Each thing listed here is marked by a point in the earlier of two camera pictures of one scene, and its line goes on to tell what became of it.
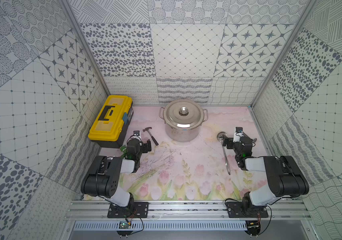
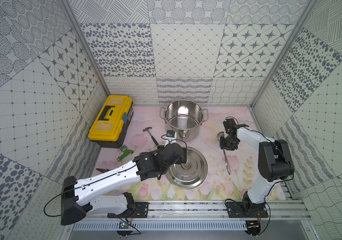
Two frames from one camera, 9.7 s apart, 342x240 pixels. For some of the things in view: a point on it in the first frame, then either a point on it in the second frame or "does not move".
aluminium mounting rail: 281,210 does not move
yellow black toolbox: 110,125 does not move
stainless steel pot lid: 183,113 → 190,174
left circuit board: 124,224 does not move
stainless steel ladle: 221,136 does not move
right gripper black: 225,142 → 224,146
